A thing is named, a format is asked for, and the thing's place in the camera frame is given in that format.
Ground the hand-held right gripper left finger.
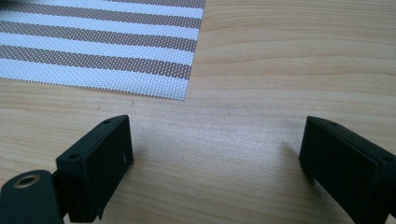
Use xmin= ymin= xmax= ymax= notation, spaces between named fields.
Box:
xmin=55 ymin=114 xmax=135 ymax=224

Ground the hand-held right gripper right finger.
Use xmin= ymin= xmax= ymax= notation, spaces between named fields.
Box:
xmin=298 ymin=115 xmax=396 ymax=224

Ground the grey white striped placemat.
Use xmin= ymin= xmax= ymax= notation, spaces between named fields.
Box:
xmin=0 ymin=0 xmax=206 ymax=102

